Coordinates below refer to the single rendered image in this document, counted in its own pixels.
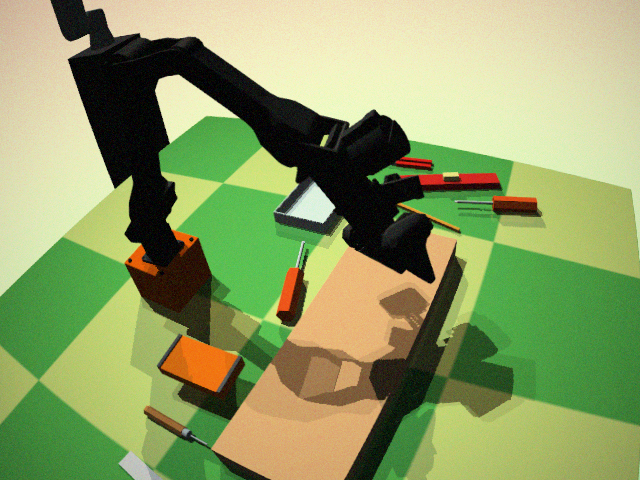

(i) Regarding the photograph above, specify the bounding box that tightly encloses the orange-handled awl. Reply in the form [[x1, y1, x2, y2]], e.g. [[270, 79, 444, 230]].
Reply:
[[455, 196, 537, 213], [276, 241, 305, 321]]

